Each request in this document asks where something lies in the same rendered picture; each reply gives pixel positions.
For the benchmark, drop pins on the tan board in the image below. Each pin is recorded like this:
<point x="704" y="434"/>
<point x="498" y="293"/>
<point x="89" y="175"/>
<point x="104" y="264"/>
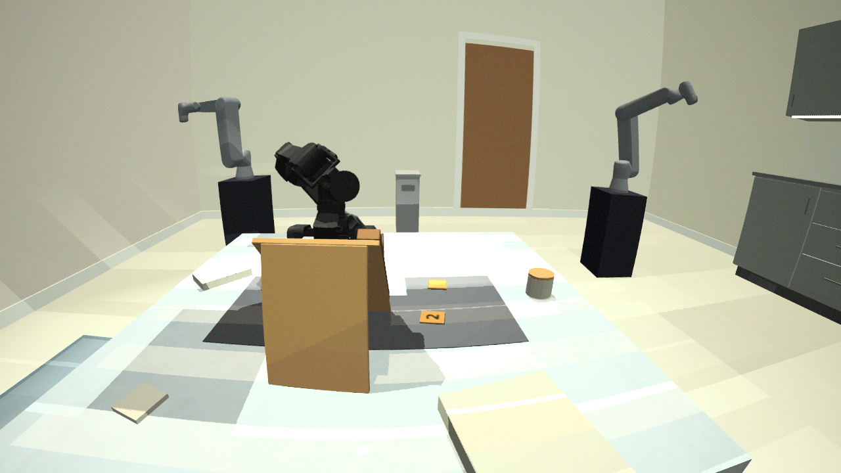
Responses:
<point x="316" y="294"/>

